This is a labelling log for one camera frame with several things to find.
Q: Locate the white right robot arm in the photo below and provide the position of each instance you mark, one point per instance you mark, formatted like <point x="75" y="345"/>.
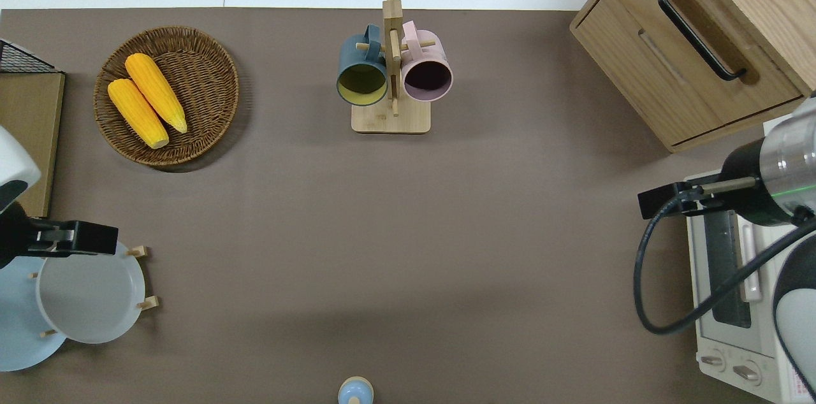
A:
<point x="797" y="162"/>

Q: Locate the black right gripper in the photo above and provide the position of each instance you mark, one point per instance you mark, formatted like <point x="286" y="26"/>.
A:
<point x="663" y="200"/>

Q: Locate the blue service bell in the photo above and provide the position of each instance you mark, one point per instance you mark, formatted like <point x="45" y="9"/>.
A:
<point x="355" y="391"/>

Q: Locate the wooden mug tree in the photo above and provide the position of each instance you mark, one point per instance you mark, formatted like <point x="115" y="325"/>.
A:
<point x="391" y="120"/>

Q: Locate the wooden plate rack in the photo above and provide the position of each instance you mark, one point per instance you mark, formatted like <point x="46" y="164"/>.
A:
<point x="148" y="302"/>

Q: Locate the round wicker basket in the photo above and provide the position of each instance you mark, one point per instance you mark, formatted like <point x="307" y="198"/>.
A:
<point x="204" y="92"/>

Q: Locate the gray plate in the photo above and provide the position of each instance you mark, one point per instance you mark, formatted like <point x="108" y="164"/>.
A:
<point x="89" y="299"/>

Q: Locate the light blue plate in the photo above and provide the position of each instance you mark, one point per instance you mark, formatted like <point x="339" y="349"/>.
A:
<point x="19" y="334"/>

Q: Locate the dark blue mug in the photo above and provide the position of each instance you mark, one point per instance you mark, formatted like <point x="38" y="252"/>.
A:
<point x="360" y="50"/>

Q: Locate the pink mug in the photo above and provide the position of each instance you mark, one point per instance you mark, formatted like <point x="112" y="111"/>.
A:
<point x="426" y="50"/>

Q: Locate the white toaster oven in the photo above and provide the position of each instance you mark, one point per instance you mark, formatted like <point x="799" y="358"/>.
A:
<point x="727" y="327"/>

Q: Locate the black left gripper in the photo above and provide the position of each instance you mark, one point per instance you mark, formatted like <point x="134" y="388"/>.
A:
<point x="92" y="238"/>

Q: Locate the yellow corn cob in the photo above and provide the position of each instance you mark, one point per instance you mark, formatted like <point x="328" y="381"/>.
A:
<point x="156" y="92"/>
<point x="137" y="114"/>

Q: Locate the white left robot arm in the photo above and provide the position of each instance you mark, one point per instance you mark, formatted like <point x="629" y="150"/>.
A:
<point x="16" y="162"/>

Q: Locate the wooden drawer cabinet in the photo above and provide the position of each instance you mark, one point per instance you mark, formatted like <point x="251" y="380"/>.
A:
<point x="637" y="53"/>

